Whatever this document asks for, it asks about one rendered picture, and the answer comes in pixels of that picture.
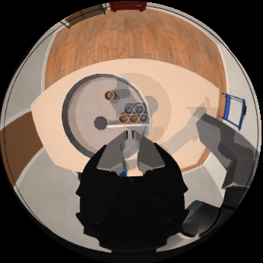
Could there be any blue plastic crate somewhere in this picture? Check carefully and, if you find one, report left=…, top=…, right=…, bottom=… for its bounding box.
left=120, top=166, right=127, bottom=176

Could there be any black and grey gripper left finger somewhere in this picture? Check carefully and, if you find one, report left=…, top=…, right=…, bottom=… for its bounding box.
left=76, top=131, right=128, bottom=196

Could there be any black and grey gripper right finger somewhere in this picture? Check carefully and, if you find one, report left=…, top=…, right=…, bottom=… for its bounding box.
left=132, top=130, right=189, bottom=194

